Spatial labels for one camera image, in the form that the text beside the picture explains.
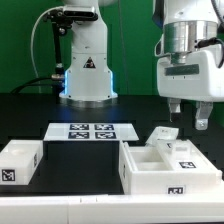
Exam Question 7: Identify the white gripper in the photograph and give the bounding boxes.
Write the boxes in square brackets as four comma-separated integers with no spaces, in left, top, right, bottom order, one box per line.
[157,45,224,130]

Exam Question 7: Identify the white cabinet body box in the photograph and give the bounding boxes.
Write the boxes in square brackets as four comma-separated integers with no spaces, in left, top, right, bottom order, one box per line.
[119,142,224,195]

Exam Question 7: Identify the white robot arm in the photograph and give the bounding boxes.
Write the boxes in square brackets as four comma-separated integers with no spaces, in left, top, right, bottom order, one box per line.
[55,0,224,130]

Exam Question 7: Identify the white cabinet top block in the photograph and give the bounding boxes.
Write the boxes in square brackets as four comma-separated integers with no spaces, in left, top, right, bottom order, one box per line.
[0,140,43,185]

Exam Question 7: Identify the white L-shaped fence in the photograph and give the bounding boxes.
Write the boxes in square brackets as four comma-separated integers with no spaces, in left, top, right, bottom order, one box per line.
[0,189,224,224]

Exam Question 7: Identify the white base marker plate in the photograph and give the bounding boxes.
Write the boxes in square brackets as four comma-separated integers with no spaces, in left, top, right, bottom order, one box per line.
[44,123,138,141]

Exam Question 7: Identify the black cables at base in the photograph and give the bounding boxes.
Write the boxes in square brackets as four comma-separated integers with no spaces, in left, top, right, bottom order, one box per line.
[10,77,58,94]

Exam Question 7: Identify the black camera on stand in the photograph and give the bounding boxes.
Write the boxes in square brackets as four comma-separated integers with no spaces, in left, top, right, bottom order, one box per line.
[44,5,98,83]

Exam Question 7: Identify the white camera cable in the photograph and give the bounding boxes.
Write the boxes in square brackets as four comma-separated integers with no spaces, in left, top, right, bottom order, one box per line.
[30,6,64,94]

